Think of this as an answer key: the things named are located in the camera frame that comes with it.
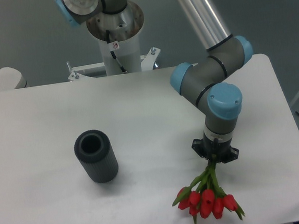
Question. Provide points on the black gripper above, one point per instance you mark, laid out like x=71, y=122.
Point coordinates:
x=214, y=150

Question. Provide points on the white chair armrest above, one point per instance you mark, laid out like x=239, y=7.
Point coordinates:
x=11, y=79

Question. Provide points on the dark grey ribbed vase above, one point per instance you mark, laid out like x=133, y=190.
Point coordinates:
x=94, y=151

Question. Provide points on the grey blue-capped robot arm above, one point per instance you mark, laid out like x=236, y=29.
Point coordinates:
x=203, y=84

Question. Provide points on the red tulip bouquet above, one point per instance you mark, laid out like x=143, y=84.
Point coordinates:
x=204, y=197

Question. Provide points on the white pedestal base frame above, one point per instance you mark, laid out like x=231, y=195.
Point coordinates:
x=147, y=62

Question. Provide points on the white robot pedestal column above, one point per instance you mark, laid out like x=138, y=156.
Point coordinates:
x=118, y=35

